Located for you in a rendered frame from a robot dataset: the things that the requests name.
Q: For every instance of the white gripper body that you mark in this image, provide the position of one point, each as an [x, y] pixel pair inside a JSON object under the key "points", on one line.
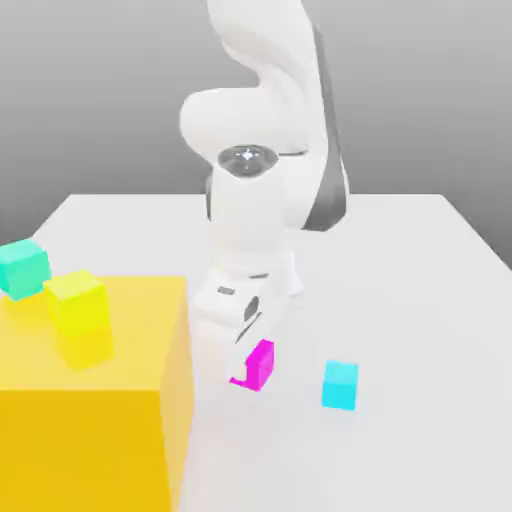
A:
{"points": [[218, 340]]}

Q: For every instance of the small magenta cube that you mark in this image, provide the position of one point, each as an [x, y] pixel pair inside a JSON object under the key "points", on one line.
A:
{"points": [[260, 366]]}

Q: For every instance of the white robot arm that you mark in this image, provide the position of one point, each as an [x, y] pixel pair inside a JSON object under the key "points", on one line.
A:
{"points": [[256, 224]]}

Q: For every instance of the small cyan cube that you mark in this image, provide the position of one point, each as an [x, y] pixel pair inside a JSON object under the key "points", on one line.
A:
{"points": [[340, 386]]}

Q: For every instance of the small yellow cube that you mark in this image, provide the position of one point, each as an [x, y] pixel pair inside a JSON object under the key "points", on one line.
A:
{"points": [[78, 308]]}

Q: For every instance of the small teal cube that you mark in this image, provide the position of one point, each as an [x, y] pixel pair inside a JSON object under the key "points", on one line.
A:
{"points": [[22, 268]]}

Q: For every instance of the large orange box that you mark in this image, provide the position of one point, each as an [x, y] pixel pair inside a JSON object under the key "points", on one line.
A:
{"points": [[92, 420]]}

